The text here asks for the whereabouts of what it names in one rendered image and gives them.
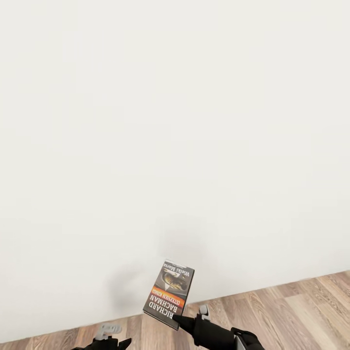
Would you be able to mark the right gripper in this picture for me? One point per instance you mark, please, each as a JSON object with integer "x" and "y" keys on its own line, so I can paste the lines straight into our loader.
{"x": 205, "y": 333}

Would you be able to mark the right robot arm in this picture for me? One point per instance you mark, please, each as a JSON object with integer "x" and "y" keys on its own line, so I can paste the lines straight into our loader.
{"x": 214, "y": 337}

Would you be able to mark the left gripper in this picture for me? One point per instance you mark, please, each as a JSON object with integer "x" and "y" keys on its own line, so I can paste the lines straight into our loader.
{"x": 110, "y": 344}

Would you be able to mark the hardback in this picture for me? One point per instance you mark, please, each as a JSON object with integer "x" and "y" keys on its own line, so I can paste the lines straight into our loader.
{"x": 169, "y": 294}

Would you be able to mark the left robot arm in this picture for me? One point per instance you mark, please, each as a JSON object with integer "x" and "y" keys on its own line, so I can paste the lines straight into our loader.
{"x": 104, "y": 342}

